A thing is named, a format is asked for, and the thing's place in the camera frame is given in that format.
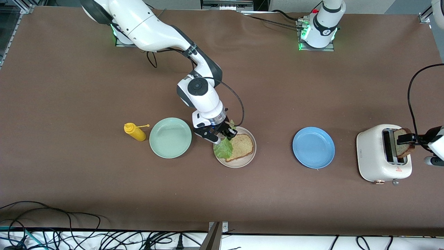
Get beige plate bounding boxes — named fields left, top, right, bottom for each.
left=213, top=126, right=257, bottom=168

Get yellow squeeze bottle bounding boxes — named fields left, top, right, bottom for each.
left=124, top=123, right=150, bottom=142

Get green lettuce leaf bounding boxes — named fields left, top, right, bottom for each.
left=213, top=120, right=236, bottom=159

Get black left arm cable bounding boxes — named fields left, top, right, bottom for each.
left=408, top=64, right=444, bottom=136

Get white two-slot toaster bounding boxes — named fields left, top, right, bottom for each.
left=356, top=124, right=412, bottom=183

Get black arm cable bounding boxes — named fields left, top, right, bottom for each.
left=208, top=77, right=245, bottom=127
left=408, top=64, right=444, bottom=136

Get blue plate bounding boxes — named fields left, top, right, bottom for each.
left=292, top=127, right=335, bottom=169

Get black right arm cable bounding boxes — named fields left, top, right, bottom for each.
left=208, top=77, right=245, bottom=127

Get metal table bracket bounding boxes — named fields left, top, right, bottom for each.
left=199, top=221, right=229, bottom=250

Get black base cable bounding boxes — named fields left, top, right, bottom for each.
left=239, top=10, right=306, bottom=30

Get teal cable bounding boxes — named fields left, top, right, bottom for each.
left=0, top=226, right=45, bottom=250

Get mint green plate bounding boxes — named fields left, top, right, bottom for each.
left=149, top=117, right=193, bottom=159

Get black metal equipment box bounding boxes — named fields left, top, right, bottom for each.
left=201, top=0, right=254, bottom=11

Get brown bread slice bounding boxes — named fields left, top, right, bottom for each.
left=395, top=128, right=415, bottom=159
left=225, top=134, right=255, bottom=163

